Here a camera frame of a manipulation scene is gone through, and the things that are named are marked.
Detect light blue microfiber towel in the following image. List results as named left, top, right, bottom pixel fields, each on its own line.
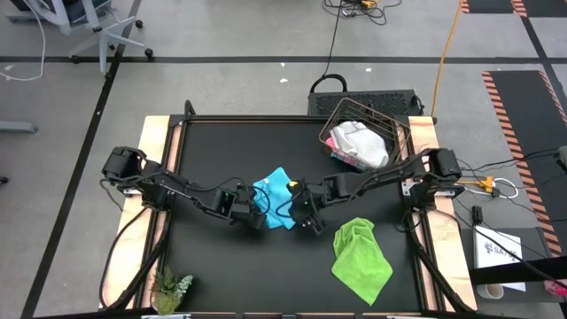
left=252, top=167, right=299, bottom=230

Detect green microfiber towel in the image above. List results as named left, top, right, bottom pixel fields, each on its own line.
left=330, top=216, right=394, bottom=307

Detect pink microfiber towel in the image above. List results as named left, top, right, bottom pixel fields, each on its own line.
left=325, top=136, right=369, bottom=172

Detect white microfiber towel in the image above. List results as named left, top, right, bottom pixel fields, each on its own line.
left=330, top=121, right=391, bottom=169

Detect wire basket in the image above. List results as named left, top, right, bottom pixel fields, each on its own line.
left=318, top=97, right=413, bottom=173

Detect small potted plant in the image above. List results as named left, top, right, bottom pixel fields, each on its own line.
left=149, top=263, right=195, bottom=316

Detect wooden table side board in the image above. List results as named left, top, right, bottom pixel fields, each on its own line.
left=397, top=115, right=478, bottom=312
left=97, top=114, right=173, bottom=311

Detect yellow power strip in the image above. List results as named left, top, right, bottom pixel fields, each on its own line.
left=458, top=175, right=495, bottom=194

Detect white printed paper sheet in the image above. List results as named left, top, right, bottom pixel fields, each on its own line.
left=471, top=224, right=527, bottom=293

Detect white cup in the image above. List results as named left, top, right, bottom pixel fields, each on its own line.
left=475, top=282, right=506, bottom=301

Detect black flat bar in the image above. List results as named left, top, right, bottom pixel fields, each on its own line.
left=468, top=255, right=567, bottom=286

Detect black orange-striped floor mat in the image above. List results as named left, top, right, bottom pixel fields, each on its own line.
left=480, top=69, right=567, bottom=259
left=459, top=0, right=567, bottom=19

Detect pink object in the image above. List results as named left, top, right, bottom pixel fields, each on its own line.
left=543, top=279, right=567, bottom=298

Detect grey furniture leg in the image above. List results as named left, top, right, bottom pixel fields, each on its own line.
left=0, top=120, right=39, bottom=135

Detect office chair base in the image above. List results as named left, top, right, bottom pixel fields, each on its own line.
left=6, top=0, right=155, bottom=75

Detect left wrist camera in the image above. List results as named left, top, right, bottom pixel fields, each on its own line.
left=234, top=190, right=260, bottom=214

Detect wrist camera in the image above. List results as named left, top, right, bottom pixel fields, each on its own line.
left=294, top=188, right=318, bottom=209
left=234, top=190, right=260, bottom=214

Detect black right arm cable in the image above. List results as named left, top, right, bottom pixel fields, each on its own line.
left=276, top=185, right=311, bottom=222

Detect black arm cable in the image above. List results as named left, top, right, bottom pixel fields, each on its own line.
left=185, top=176, right=271, bottom=218
left=276, top=185, right=311, bottom=222

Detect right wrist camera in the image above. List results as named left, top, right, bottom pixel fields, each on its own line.
left=294, top=188, right=318, bottom=209

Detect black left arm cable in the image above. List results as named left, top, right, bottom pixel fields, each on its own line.
left=185, top=176, right=271, bottom=218

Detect black metal table frame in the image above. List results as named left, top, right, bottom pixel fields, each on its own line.
left=99, top=99, right=478, bottom=319

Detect thick black looped cable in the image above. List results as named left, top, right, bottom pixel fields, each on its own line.
left=308, top=73, right=349, bottom=94

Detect black hanging cable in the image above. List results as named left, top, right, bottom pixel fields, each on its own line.
left=322, top=0, right=345, bottom=79

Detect white cable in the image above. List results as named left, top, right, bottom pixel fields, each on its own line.
left=489, top=175, right=521, bottom=201
left=0, top=0, right=49, bottom=83

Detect yellow hanging cable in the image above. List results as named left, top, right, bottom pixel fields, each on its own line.
left=431, top=0, right=465, bottom=119

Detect black floor cable bundle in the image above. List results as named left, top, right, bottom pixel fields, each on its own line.
left=322, top=0, right=403, bottom=27

